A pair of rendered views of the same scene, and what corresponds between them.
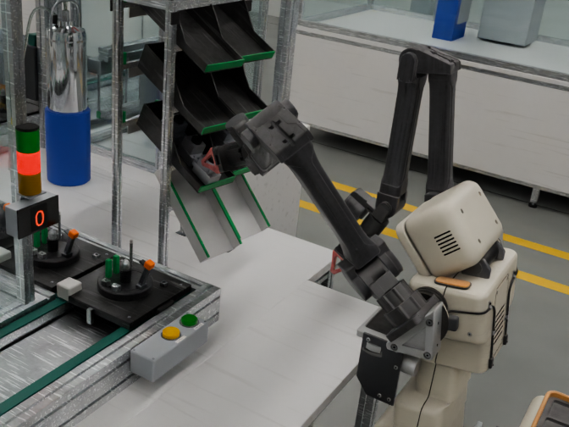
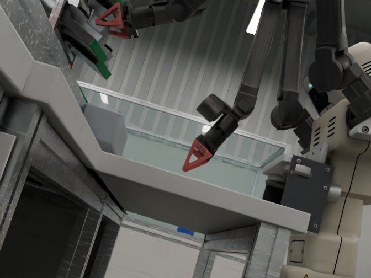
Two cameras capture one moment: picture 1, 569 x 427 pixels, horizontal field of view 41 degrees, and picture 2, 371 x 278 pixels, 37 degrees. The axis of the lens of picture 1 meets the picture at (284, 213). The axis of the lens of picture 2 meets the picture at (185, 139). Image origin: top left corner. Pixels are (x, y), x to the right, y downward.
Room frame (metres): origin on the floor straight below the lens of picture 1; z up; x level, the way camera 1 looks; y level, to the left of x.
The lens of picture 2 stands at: (0.48, 0.61, 0.75)
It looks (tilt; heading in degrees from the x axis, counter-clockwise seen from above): 11 degrees up; 332
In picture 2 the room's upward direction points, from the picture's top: 17 degrees clockwise
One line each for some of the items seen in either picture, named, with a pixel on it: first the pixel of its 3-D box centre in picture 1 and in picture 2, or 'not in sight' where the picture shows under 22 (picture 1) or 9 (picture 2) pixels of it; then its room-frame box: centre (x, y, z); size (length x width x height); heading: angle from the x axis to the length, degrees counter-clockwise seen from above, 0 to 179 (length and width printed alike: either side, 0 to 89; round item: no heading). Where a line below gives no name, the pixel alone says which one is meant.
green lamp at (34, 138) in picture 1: (27, 139); not in sight; (1.56, 0.58, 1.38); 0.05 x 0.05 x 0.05
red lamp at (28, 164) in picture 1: (28, 160); not in sight; (1.56, 0.58, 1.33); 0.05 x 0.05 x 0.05
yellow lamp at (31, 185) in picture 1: (30, 181); not in sight; (1.56, 0.58, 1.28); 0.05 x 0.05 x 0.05
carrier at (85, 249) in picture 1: (52, 241); not in sight; (1.80, 0.61, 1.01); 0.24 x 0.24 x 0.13; 62
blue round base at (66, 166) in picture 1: (68, 144); not in sight; (2.58, 0.81, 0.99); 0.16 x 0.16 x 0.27
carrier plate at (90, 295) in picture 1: (125, 290); not in sight; (1.68, 0.38, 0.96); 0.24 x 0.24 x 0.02; 62
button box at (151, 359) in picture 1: (170, 345); (104, 134); (1.50, 0.23, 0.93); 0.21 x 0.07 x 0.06; 152
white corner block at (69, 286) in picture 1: (69, 289); not in sight; (1.64, 0.52, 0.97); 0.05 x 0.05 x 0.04; 62
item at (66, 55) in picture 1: (66, 55); not in sight; (2.58, 0.81, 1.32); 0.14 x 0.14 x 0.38
